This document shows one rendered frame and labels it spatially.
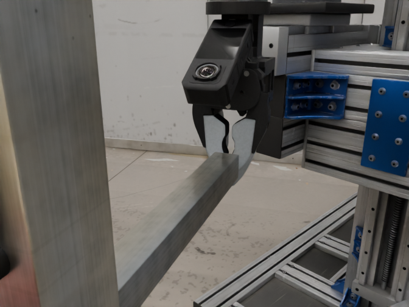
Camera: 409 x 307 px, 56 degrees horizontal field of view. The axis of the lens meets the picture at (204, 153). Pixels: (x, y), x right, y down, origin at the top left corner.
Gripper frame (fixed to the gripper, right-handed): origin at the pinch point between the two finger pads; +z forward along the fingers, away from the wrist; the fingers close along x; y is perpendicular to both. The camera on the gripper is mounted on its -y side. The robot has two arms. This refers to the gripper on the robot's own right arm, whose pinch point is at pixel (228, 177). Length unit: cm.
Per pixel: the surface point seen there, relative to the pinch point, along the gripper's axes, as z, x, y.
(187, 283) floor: 83, 40, 77
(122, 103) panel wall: 46, 154, 216
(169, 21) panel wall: -16, 113, 220
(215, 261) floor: 83, 34, 95
